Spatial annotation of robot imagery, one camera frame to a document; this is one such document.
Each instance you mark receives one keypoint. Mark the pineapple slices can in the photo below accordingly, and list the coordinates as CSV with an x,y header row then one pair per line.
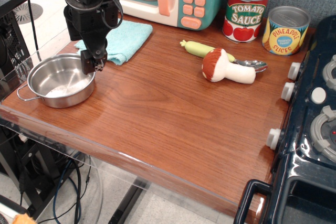
x,y
285,31

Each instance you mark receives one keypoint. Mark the green handled metal spoon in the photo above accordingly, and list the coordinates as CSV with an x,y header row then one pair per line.
x,y
201,50

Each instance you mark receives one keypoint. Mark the white stove knob bottom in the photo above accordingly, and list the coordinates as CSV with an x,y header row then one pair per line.
x,y
273,138

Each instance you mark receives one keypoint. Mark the light blue towel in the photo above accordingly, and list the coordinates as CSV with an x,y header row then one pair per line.
x,y
124,41

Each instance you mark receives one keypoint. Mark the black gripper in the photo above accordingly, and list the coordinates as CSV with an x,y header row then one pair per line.
x,y
92,26

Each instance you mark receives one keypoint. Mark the dark blue toy stove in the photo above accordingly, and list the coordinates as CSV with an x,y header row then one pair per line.
x,y
302,188

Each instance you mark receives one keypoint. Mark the black table leg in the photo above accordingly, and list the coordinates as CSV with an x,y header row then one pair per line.
x,y
126,205

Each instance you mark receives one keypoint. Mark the white stove knob top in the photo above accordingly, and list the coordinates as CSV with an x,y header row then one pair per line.
x,y
293,71

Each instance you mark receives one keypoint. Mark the stainless steel pot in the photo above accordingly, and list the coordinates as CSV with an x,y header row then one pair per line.
x,y
59,82

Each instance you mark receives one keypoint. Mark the plush mushroom toy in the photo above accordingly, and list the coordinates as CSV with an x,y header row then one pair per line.
x,y
216,67

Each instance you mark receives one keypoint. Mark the white stove knob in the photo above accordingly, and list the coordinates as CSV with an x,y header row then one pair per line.
x,y
293,71
287,91
273,138

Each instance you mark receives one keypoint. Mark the tomato sauce can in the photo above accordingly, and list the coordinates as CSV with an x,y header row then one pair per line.
x,y
243,19

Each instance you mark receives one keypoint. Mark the white stove knob middle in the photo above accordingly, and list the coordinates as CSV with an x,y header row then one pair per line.
x,y
287,91

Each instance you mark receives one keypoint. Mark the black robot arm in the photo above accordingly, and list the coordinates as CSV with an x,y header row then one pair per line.
x,y
83,5

